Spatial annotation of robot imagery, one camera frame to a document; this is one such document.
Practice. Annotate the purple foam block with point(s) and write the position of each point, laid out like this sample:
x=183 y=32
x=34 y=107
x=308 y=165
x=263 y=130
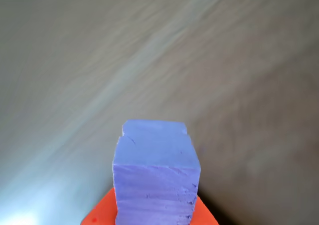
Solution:
x=155 y=172

